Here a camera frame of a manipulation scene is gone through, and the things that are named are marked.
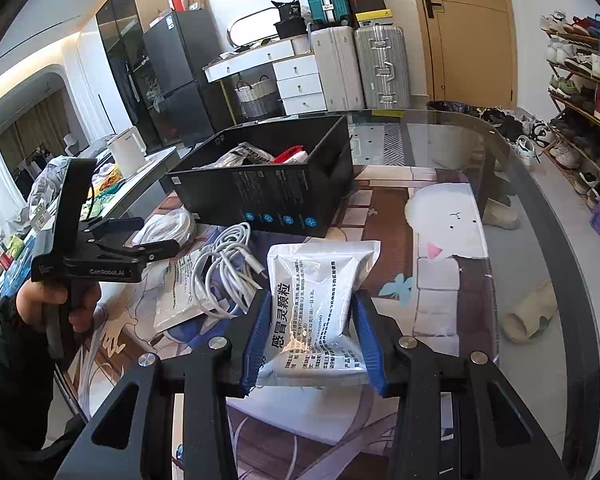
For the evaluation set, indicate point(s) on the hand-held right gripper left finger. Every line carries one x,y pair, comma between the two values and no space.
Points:
255,345

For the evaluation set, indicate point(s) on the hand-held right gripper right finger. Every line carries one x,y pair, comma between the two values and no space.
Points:
370,345

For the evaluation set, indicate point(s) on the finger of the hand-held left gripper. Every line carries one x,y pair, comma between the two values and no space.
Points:
155,250
122,224

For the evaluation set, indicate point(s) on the white medicine packet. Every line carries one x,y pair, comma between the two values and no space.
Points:
310,310

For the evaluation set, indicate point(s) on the black cardboard box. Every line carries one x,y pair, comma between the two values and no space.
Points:
260,195

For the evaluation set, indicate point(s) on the bagged white printed socks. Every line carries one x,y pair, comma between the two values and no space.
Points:
250,152

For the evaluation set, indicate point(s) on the white and red cloth bundle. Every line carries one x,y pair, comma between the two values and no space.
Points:
290,154

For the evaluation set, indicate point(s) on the person's left forearm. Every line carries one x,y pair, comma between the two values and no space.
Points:
10,385

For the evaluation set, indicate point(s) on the person's left hand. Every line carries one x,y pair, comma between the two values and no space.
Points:
32,305

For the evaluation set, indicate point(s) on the pile of snack packets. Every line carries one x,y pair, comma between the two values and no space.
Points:
105,185

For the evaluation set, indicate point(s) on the gray side cabinet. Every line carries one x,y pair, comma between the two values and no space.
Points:
150,180

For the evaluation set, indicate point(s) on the flat white paper packet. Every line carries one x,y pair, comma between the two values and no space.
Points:
180,296

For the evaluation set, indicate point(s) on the white kettle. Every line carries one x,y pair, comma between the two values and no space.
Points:
127,152

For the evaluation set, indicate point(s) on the gray cloth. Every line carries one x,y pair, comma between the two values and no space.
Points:
55,175

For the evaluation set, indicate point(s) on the brown curtain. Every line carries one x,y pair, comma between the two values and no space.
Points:
35,125

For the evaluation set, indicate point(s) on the black refrigerator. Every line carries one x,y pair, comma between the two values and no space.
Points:
185,80

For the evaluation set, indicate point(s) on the beige slipper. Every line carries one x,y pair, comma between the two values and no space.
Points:
530,315
500,215

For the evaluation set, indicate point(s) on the dark tall cabinet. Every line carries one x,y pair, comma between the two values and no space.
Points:
125,50

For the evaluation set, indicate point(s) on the woven basket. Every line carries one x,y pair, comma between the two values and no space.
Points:
257,100

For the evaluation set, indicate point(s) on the black white patterned rug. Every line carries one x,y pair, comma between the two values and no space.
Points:
390,145

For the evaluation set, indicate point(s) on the white dresser desk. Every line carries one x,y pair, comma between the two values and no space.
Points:
295,80

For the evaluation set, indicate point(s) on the oval mirror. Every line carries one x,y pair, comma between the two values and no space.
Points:
252,30

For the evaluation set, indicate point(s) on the white suitcase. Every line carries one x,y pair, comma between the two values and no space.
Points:
336,70

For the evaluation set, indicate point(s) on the loose shoes on floor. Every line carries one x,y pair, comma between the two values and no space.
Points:
520,132

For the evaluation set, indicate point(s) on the black bag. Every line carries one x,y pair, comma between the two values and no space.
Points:
290,20

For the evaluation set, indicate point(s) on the silver suitcase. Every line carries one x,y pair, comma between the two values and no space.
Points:
382,67

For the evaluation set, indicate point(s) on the wooden door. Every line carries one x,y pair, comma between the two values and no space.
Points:
470,50

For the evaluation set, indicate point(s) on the metal shoe rack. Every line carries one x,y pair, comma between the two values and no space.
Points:
580,110

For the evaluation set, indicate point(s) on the yellow and black shoe box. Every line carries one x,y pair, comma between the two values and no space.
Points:
373,19

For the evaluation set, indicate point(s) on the plain black shoe box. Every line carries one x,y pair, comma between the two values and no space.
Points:
369,7

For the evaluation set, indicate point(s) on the collection of assorted shoes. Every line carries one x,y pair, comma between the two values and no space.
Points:
585,65

